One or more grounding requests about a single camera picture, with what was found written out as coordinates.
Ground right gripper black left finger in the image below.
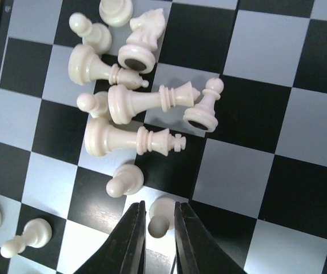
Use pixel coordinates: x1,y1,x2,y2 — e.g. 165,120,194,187
76,200,146,274

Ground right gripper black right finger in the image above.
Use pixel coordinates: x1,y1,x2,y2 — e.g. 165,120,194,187
174,202,245,274

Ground white pawn chess piece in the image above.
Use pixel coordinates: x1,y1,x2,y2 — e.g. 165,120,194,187
0,218,53,259

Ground white king chess piece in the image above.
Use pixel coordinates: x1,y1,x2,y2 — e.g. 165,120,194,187
84,118,186,156

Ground black grey chessboard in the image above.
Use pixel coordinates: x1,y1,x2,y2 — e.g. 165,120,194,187
0,1,327,273

